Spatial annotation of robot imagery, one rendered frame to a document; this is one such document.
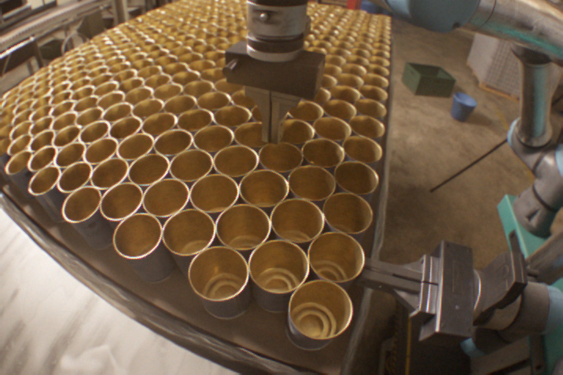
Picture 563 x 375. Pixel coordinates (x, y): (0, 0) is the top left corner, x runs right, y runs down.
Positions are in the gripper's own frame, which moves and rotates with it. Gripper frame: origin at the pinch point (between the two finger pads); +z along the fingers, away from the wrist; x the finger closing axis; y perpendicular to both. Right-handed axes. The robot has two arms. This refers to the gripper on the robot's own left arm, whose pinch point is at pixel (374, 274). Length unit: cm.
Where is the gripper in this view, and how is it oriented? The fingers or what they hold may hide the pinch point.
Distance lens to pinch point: 36.9
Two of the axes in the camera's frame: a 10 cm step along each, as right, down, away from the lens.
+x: 3.5, -6.4, 6.8
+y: -0.4, 7.2, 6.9
